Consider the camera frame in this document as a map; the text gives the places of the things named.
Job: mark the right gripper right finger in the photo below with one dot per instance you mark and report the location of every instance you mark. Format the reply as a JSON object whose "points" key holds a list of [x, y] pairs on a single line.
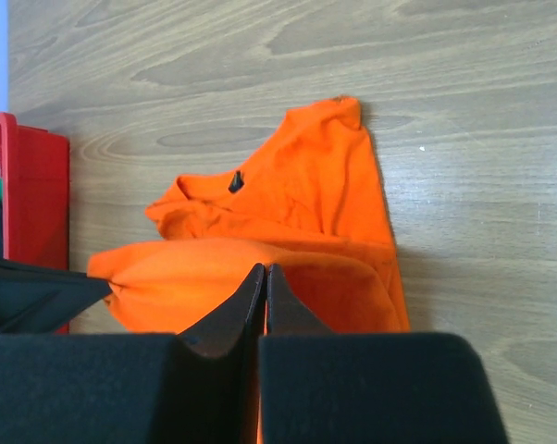
{"points": [[319, 386]]}

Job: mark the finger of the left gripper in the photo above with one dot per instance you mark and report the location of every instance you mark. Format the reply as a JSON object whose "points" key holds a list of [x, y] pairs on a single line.
{"points": [[37, 300]]}

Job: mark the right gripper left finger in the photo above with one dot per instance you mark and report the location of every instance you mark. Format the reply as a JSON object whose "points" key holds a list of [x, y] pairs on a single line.
{"points": [[195, 386]]}

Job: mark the orange t shirt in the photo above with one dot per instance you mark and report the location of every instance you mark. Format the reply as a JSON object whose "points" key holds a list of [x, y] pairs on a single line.
{"points": [[309, 199]]}

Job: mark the red plastic bin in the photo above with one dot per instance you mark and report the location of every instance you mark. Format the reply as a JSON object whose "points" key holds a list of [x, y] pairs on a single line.
{"points": [[34, 185]]}

